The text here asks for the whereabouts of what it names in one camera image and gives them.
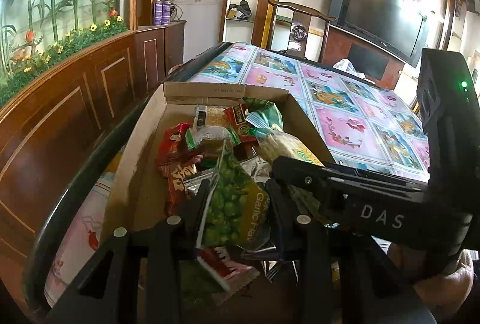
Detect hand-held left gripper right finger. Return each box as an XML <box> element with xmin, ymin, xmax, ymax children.
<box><xmin>264</xmin><ymin>180</ymin><xmax>437</xmax><ymax>324</ymax></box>

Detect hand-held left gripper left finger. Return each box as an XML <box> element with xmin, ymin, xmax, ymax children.
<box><xmin>47</xmin><ymin>180</ymin><xmax>211</xmax><ymax>324</ymax></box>

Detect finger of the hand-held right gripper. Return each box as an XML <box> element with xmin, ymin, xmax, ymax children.
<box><xmin>270</xmin><ymin>155</ymin><xmax>335</xmax><ymax>215</ymax></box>

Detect pale cracker packet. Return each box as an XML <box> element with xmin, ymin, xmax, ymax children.
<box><xmin>259</xmin><ymin>131</ymin><xmax>324</xmax><ymax>168</ymax></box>
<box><xmin>194</xmin><ymin>105</ymin><xmax>230</xmax><ymax>127</ymax></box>

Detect green pea snack packet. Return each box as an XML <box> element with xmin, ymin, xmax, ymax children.
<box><xmin>195</xmin><ymin>148</ymin><xmax>278</xmax><ymax>250</ymax></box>

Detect cardboard box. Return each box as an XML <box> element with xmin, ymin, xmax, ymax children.
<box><xmin>100</xmin><ymin>82</ymin><xmax>337</xmax><ymax>324</ymax></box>

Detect red snack packet green emblem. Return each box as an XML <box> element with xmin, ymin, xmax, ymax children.
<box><xmin>224</xmin><ymin>103</ymin><xmax>260</xmax><ymax>142</ymax></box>

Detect person's right hand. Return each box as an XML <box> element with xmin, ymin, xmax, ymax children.
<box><xmin>387</xmin><ymin>245</ymin><xmax>475</xmax><ymax>324</ymax></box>

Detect brown red snack packet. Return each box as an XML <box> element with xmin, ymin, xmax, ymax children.
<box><xmin>167</xmin><ymin>159</ymin><xmax>211</xmax><ymax>218</ymax></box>

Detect small silver foil packet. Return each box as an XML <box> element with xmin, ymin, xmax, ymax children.
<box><xmin>240</xmin><ymin>155</ymin><xmax>271</xmax><ymax>183</ymax></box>

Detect printed plastic tablecloth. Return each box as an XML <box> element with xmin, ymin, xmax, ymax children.
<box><xmin>45</xmin><ymin>42</ymin><xmax>430</xmax><ymax>310</ymax></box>

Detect crinkled red snack packet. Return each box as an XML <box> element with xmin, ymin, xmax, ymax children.
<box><xmin>155</xmin><ymin>122</ymin><xmax>205</xmax><ymax>177</ymax></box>

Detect crumpled green snack packet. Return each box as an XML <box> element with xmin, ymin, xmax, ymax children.
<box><xmin>245</xmin><ymin>99</ymin><xmax>284</xmax><ymax>130</ymax></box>

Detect green clear snack packet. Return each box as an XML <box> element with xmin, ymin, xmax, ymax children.
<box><xmin>185</xmin><ymin>125</ymin><xmax>241</xmax><ymax>160</ymax></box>

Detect red white snack packet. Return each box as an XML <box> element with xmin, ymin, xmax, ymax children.
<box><xmin>197</xmin><ymin>247</ymin><xmax>261</xmax><ymax>292</ymax></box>

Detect white plastic bag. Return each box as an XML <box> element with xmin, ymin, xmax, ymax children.
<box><xmin>333</xmin><ymin>58</ymin><xmax>367</xmax><ymax>80</ymax></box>

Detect wooden chair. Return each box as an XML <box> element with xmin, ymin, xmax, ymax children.
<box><xmin>267</xmin><ymin>0</ymin><xmax>337</xmax><ymax>62</ymax></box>

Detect wooden partition cabinet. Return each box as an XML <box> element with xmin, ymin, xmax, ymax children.
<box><xmin>0</xmin><ymin>20</ymin><xmax>187</xmax><ymax>272</ymax></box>

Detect dark cloth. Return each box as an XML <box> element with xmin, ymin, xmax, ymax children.
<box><xmin>227</xmin><ymin>0</ymin><xmax>253</xmax><ymax>22</ymax></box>

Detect black television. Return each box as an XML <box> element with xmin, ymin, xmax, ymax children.
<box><xmin>332</xmin><ymin>0</ymin><xmax>431</xmax><ymax>68</ymax></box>

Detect coiled wire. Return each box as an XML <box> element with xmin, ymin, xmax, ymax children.
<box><xmin>170</xmin><ymin>1</ymin><xmax>185</xmax><ymax>24</ymax></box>

